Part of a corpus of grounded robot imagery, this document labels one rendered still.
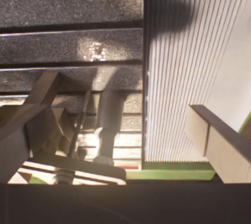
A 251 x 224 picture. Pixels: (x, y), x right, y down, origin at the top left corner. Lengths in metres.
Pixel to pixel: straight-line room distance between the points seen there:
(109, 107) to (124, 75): 0.10
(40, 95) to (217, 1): 0.48
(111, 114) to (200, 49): 0.31
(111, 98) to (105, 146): 0.15
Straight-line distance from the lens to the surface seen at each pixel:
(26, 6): 0.49
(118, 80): 0.51
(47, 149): 0.41
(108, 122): 0.45
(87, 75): 0.52
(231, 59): 0.61
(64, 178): 0.38
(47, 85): 0.49
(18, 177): 0.52
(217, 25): 0.54
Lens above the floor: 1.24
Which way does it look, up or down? 48 degrees down
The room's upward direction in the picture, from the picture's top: 177 degrees counter-clockwise
